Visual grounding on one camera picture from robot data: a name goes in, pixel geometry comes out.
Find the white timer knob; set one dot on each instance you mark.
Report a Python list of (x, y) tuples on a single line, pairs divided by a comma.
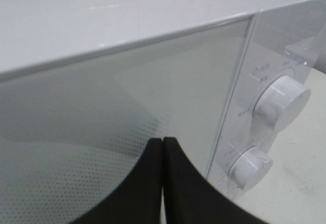
[(250, 168)]

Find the upper white power knob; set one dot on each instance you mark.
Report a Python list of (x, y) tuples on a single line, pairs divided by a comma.
[(281, 102)]

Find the white microwave oven body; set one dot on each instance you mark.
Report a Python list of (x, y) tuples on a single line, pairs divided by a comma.
[(285, 38)]

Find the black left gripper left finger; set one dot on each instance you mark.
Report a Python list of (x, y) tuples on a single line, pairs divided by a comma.
[(138, 198)]

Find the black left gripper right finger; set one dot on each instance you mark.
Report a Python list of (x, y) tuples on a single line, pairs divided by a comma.
[(188, 197)]

